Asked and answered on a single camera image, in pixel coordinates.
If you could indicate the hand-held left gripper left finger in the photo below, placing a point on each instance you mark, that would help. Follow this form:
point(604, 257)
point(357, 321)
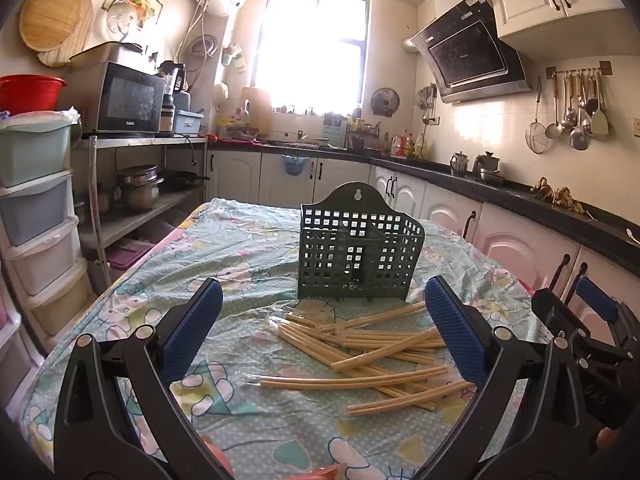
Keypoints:
point(197, 322)

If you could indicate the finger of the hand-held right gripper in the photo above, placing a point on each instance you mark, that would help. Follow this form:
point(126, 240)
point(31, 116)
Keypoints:
point(557, 312)
point(595, 305)

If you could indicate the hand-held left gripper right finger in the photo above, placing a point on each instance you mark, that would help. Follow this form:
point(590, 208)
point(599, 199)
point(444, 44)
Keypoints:
point(455, 335)

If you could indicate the group of bamboo chopsticks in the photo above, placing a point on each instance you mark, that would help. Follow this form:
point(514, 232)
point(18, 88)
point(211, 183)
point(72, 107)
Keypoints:
point(380, 342)

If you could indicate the green plastic utensil basket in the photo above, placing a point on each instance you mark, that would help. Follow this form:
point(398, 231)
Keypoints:
point(350, 250)

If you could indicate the cartoon printed tablecloth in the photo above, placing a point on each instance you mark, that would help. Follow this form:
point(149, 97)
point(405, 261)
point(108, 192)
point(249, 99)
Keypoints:
point(240, 270)

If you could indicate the purple plastic box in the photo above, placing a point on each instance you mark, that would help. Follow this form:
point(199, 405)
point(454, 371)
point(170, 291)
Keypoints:
point(127, 255)

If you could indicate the ginger root pile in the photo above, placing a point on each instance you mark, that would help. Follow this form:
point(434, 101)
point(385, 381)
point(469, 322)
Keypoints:
point(560, 195)

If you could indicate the metal shelf rack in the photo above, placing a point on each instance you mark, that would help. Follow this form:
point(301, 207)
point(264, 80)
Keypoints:
point(150, 207)

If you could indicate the black frying pan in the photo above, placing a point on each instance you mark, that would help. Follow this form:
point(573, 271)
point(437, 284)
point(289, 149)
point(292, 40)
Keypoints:
point(177, 179)

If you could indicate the stack of steel pots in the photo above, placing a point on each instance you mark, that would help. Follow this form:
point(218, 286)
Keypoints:
point(137, 190)

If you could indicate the white base cabinets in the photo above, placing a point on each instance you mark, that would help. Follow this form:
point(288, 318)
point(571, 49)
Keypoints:
point(235, 175)

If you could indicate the small steel kettle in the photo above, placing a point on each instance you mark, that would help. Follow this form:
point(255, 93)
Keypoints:
point(459, 164)

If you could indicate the steel ladle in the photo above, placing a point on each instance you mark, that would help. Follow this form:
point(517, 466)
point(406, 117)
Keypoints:
point(553, 130)

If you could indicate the pale green spatula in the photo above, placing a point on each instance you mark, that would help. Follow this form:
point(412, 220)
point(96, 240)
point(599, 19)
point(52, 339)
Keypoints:
point(600, 122)

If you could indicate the blue hanging bin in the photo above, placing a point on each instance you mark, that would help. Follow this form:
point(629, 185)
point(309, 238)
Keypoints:
point(294, 166)

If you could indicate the steel hanging spoon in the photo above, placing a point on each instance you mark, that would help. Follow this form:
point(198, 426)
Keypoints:
point(569, 117)

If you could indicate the cooking oil bottles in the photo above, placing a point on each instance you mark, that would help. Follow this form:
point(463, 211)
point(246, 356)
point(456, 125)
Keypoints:
point(404, 145)

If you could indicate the blue plastic box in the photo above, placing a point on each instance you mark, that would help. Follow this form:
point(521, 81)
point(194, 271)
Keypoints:
point(189, 122)

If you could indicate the pastel plastic drawer unit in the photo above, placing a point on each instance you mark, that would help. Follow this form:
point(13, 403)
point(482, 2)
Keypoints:
point(35, 200)

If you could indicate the wooden cutting board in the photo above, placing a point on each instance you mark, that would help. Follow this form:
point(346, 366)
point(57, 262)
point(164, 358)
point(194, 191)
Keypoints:
point(257, 110)

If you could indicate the black microwave oven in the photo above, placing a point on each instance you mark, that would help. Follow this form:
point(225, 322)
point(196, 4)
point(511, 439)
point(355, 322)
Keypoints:
point(130, 100)

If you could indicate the black blender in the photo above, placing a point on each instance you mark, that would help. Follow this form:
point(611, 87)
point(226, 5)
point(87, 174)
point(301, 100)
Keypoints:
point(170, 90)

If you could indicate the teal knife rack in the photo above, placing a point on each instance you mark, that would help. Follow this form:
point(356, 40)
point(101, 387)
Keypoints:
point(334, 130)

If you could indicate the black range hood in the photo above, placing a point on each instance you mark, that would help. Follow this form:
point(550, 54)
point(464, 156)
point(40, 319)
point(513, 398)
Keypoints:
point(470, 55)

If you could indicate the steel box appliance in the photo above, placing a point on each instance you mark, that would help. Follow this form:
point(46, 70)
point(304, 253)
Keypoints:
point(105, 55)

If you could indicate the red plastic basin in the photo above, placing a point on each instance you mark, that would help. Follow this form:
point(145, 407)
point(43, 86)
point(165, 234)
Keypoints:
point(30, 92)

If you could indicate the kitchen window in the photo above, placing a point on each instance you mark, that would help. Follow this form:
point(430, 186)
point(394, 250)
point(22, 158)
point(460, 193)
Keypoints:
point(310, 45)

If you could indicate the round bamboo tray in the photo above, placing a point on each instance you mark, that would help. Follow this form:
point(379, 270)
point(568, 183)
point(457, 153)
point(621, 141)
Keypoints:
point(50, 12)
point(82, 45)

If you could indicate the wall utensil rail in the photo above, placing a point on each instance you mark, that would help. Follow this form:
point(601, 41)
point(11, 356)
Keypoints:
point(605, 67)

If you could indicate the small wall fan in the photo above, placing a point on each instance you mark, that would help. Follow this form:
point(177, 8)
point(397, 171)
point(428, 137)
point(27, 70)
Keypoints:
point(385, 101)

